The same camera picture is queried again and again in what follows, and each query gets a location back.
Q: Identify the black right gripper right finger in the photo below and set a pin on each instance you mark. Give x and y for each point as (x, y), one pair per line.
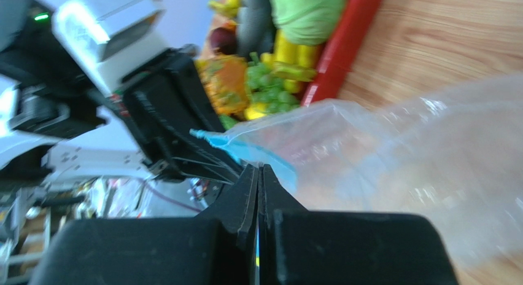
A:
(299, 246)

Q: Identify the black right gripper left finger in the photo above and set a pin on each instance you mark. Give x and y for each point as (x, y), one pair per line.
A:
(214, 247)

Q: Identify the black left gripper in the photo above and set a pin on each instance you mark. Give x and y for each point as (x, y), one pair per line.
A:
(166, 100)

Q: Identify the orange toy pineapple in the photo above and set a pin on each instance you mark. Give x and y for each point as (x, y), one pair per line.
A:
(224, 78)

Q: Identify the clear zip top bag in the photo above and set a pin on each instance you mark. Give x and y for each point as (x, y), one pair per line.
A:
(453, 156)

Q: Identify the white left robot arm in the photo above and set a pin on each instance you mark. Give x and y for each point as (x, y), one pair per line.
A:
(100, 93)

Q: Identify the green toy grapes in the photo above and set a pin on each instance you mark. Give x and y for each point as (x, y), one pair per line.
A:
(266, 91)

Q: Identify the yellow toy bananas bunch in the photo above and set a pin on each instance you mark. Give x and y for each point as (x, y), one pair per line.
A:
(294, 64)

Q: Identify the grey toy fish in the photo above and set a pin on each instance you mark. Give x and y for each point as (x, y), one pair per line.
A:
(255, 30)

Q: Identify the green toy cabbage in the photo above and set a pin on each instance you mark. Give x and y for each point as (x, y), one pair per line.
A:
(307, 22)

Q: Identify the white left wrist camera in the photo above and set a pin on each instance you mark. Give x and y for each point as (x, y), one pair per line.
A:
(109, 39)

